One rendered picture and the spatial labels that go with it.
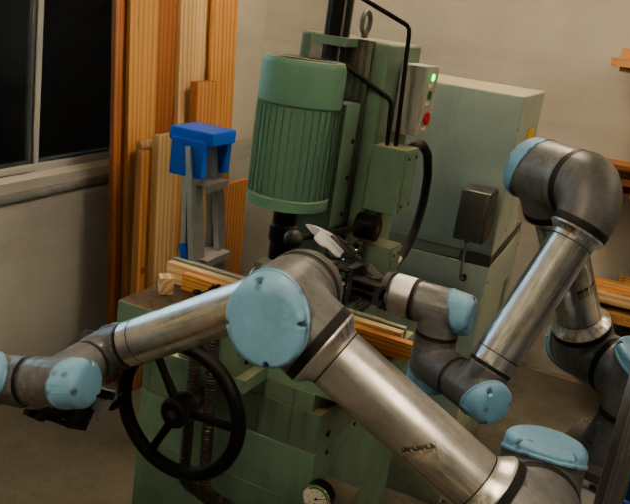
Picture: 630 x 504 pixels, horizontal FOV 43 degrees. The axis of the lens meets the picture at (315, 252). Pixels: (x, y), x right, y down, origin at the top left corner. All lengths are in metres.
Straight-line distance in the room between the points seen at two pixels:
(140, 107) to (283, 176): 1.60
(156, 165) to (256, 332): 2.12
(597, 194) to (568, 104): 2.56
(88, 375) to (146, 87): 2.06
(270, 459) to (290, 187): 0.57
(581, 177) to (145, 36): 2.11
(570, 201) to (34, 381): 0.88
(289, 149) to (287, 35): 2.70
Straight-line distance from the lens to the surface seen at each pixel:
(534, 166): 1.42
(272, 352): 0.98
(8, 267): 3.00
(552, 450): 1.14
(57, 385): 1.21
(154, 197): 3.08
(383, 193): 1.79
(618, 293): 3.56
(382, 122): 1.82
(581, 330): 1.63
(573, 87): 3.89
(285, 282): 0.97
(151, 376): 1.81
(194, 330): 1.21
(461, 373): 1.34
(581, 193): 1.35
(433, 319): 1.39
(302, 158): 1.60
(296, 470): 1.69
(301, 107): 1.58
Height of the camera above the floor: 1.57
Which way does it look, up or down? 17 degrees down
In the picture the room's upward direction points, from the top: 8 degrees clockwise
